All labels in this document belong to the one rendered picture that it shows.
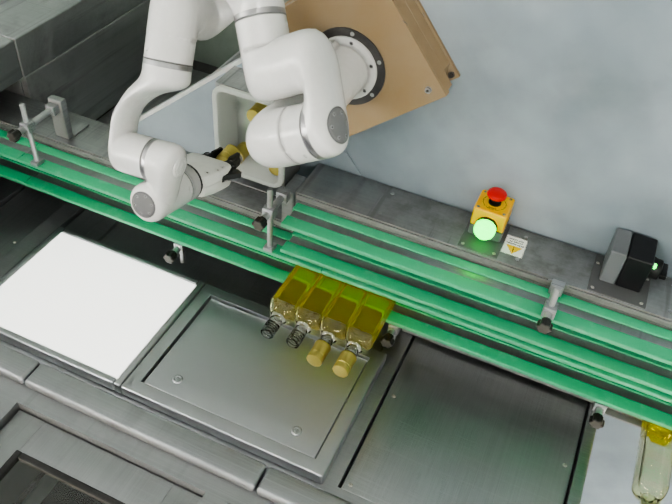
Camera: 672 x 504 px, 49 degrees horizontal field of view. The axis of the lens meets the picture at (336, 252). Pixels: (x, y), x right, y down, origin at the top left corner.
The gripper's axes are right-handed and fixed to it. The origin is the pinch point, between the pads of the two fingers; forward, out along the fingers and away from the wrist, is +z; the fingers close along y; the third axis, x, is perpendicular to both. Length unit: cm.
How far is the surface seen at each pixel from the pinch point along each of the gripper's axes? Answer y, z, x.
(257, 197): 2.3, 13.1, -13.1
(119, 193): -27.9, 1.6, -17.5
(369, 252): 35.4, -1.2, -9.8
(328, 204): 22.3, 6.5, -6.0
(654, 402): 98, 7, -27
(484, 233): 56, 7, -2
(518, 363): 70, 4, -27
